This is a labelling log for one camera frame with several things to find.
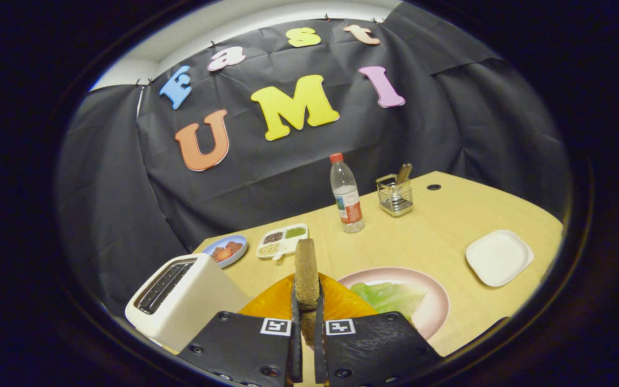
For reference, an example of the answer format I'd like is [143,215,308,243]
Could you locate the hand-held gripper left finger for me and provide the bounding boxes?
[177,273,304,387]

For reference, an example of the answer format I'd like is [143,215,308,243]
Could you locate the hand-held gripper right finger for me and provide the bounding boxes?
[312,274,444,387]

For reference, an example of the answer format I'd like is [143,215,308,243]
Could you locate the brown bread slice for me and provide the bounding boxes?
[293,238,321,345]

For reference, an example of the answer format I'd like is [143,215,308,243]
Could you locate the green lettuce leaf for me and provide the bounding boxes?
[350,282,428,323]

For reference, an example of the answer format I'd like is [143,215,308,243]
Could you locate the white compartment tray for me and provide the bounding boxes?
[256,223,309,261]

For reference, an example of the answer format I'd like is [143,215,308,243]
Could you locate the white toaster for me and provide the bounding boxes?
[125,253,250,353]

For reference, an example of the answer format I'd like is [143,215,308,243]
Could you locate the red food pieces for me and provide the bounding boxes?
[212,242,243,262]

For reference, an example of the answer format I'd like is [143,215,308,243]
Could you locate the pink round plate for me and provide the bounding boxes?
[337,267,451,340]

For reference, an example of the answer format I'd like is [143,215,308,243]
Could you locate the small blue plate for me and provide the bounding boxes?
[203,235,248,269]

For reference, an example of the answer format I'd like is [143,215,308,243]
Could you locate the clear plastic water bottle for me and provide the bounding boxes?
[329,153,365,234]

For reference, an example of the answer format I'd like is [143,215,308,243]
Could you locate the metal mesh utensil holder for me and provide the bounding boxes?
[376,174,414,217]

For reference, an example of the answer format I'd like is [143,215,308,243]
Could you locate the white square plate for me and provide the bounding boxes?
[465,230,535,288]

